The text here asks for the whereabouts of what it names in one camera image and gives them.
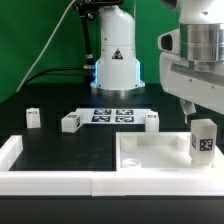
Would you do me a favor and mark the white U-shaped fence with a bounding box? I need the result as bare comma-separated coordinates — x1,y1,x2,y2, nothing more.
0,135,224,196

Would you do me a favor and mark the black cable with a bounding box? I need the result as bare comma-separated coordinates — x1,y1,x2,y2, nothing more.
23,67,87,86

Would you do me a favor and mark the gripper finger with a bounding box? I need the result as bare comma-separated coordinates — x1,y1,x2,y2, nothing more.
180,99,196,124

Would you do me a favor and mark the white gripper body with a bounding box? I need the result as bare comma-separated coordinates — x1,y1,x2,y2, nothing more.
160,52,224,114

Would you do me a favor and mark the white marker base plate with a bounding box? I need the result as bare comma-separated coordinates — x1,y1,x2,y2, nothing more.
77,108,150,124

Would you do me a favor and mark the white square tabletop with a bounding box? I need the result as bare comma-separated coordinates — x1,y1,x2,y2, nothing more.
116,132,224,173

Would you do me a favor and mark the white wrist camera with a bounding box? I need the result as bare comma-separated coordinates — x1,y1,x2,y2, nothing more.
158,29,180,54

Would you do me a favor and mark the white cable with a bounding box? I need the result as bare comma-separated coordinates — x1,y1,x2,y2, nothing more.
15,0,78,93

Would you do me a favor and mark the black camera stand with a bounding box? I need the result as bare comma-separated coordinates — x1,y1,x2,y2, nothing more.
72,0,124,84

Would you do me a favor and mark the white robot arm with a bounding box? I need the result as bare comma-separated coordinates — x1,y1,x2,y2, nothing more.
92,0,224,116

